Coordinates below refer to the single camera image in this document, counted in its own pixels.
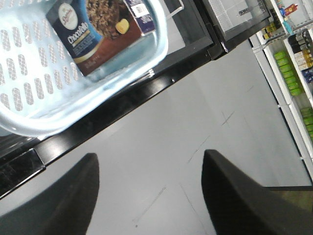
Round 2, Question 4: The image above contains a near white chest freezer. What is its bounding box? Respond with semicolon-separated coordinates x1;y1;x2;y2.
0;0;217;198

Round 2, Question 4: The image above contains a white store shelving unit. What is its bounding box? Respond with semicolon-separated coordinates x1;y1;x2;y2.
251;0;313;176

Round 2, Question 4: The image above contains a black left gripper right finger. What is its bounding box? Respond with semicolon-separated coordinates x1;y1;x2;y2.
201;149;313;235

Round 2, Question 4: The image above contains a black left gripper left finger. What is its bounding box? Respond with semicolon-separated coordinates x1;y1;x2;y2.
0;153;99;235

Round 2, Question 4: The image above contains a white chest freezer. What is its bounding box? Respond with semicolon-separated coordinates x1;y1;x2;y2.
203;0;270;52
0;0;217;198

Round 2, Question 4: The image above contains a light blue plastic basket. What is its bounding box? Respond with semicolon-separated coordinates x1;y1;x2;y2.
0;0;168;137

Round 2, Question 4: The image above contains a Chocofello cookie box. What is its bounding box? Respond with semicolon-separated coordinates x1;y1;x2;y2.
46;0;155;76

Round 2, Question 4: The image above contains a far white chest freezer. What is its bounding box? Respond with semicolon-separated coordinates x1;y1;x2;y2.
203;0;270;52

